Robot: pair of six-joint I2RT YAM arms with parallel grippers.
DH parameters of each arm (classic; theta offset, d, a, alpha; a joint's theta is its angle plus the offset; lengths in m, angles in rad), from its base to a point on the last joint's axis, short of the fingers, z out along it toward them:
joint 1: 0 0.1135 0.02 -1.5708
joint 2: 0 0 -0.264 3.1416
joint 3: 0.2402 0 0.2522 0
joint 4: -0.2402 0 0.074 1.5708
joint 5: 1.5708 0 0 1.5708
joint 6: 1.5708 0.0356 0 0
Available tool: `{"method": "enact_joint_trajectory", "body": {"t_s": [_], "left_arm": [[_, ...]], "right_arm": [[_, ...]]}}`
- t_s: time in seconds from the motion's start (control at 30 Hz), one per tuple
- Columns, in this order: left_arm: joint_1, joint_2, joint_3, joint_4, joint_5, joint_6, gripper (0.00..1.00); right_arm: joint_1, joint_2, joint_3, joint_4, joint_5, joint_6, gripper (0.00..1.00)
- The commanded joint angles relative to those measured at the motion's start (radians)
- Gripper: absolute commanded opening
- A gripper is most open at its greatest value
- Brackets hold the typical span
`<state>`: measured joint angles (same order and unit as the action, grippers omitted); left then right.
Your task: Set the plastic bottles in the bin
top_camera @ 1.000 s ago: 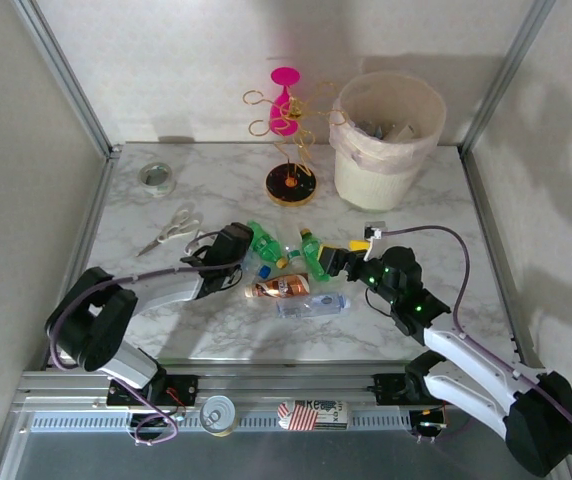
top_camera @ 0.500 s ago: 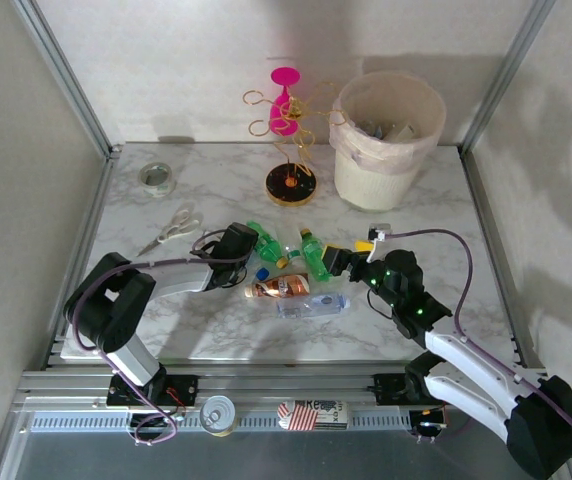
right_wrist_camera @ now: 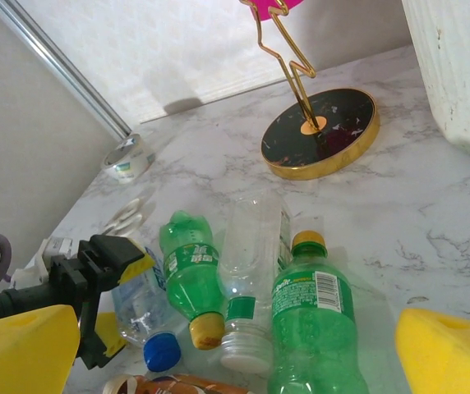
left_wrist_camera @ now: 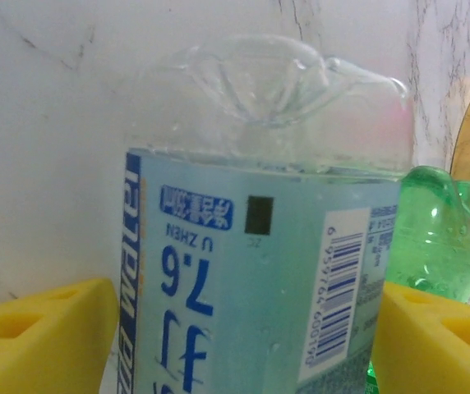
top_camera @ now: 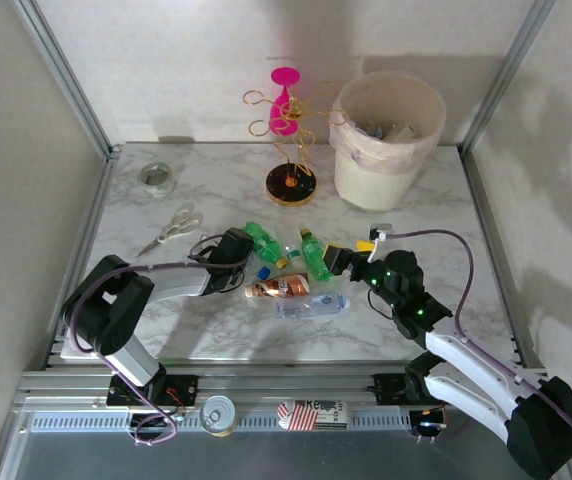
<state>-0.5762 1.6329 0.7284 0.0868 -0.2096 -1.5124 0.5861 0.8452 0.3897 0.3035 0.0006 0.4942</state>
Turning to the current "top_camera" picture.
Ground green bottle with yellow cap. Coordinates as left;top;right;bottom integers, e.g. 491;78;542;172
299;228;332;282
242;221;290;270

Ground clear bottle with blue label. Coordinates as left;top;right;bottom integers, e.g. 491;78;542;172
243;254;273;281

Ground copper brown coffee bottle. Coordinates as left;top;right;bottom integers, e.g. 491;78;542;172
244;272;312;300

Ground white waste bin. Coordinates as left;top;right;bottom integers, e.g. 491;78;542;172
329;70;447;212

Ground translucent plastic bin liner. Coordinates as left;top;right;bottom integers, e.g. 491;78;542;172
329;70;447;176

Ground clear bottle with green cap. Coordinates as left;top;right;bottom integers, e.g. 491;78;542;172
274;222;303;262

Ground bluish clear water bottle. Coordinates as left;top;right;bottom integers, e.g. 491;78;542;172
275;292;352;320

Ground clear tape roll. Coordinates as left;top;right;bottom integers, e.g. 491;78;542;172
138;161;177;199

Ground black circuit board with LEDs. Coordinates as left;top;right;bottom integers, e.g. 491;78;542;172
409;405;450;437

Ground flag print tin box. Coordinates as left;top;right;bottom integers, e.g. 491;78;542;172
276;398;351;432

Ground silver tin can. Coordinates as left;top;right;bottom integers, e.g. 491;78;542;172
199;394;240;438

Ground pink wine glass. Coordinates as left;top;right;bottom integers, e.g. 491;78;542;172
267;65;303;138

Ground white handled scissors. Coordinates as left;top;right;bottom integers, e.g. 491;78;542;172
135;202;204;259

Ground gold wire glass rack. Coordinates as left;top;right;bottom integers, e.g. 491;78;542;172
242;81;351;208

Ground aluminium side rail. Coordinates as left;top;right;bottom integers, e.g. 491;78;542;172
458;144;547;371
40;144;122;371

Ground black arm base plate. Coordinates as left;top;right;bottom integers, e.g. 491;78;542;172
371;372;417;406
106;373;201;407

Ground aluminium mounting rail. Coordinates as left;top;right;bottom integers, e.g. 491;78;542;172
15;362;555;409

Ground grey slotted cable duct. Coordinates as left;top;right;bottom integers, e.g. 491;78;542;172
25;409;417;435

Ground aluminium frame post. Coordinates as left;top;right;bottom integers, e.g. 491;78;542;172
10;0;123;160
458;0;558;151

